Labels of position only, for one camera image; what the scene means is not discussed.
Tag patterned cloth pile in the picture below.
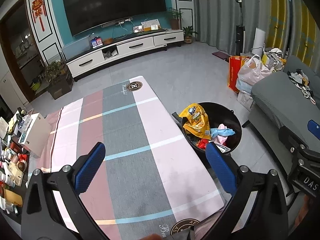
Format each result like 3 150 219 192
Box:
261 47 287 72

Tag white cardboard box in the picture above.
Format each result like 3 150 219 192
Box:
237 90 254 112

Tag orange shopping bag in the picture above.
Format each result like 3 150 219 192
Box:
229 56 252 93

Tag pink plastic mailer bag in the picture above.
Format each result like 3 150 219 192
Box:
215 123 229 145

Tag white air purifier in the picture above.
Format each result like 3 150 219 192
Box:
252 27 266 55

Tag glass fish tank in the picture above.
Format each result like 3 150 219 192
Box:
61 35 91 59

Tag beige box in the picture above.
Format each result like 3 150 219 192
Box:
9 162 24 185

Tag red knot wall decoration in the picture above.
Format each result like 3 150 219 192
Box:
32 0 47 32

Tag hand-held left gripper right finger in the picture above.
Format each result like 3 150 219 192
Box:
196 142 295 240

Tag full white plastic bag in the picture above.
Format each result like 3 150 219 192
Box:
236 54 272 92

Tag yellow curtain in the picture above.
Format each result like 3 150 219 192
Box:
269 0 320 65

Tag large black television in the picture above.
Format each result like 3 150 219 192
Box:
62 0 167 37

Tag small potted plant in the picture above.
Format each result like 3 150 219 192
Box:
182 25 198 44

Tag grey sofa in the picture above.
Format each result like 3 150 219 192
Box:
241 55 320 170

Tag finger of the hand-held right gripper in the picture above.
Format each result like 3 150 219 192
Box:
278 126 309 160
307 119 320 140

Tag dark red floor mat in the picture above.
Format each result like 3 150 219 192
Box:
212 51 230 60

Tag yellow paper tube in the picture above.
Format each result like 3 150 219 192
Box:
4 189 23 207

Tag white television cabinet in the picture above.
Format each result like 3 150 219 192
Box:
65 28 185 82

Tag grey curtain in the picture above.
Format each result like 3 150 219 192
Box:
192 0 273 50

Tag red foil wrapper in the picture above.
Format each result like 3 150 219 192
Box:
195 139 209 150

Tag black trash bin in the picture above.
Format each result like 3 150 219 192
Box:
172 102 242 155

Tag clear plastic container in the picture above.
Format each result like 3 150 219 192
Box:
19 115 33 132

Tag tall potted plant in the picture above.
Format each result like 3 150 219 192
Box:
166 7 184 30

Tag clothes heap on sofa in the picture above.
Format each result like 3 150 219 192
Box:
287 69 317 103

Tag white desk calendar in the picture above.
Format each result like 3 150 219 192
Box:
141 19 160 31

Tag white wooden box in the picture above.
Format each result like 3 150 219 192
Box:
19 112 53 158

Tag yellow snack bag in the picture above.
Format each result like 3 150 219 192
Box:
179 103 211 140

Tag upright vacuum cleaner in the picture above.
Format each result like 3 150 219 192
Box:
234 0 245 49

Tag plants on black stand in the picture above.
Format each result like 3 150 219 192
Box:
44 59 74 100

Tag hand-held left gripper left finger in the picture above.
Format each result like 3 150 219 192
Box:
21 142 110 240

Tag light blue plastic bag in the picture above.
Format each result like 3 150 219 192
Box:
210 127 236 138

